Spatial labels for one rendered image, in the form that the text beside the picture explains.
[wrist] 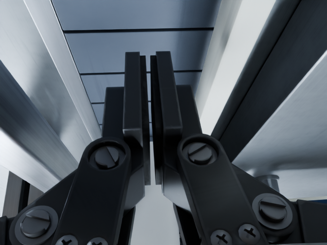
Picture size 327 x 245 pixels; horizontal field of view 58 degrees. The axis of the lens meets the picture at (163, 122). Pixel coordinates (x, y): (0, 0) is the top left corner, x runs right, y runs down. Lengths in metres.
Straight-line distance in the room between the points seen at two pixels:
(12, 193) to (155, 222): 0.19
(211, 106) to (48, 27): 0.09
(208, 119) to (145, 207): 0.12
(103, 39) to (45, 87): 0.15
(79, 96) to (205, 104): 0.10
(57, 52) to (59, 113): 0.18
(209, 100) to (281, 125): 0.16
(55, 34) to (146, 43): 0.05
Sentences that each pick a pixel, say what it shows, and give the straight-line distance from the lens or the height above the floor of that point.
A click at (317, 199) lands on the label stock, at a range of 0.52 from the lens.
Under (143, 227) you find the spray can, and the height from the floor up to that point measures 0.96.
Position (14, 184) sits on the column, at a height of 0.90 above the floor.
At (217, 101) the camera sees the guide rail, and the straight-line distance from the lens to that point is 0.16.
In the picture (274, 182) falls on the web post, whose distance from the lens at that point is 0.50.
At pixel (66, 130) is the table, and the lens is 0.40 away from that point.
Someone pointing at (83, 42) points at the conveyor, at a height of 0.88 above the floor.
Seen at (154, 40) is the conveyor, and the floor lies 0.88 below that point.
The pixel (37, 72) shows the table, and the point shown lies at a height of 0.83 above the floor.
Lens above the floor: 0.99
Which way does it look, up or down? 25 degrees down
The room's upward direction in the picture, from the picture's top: 176 degrees clockwise
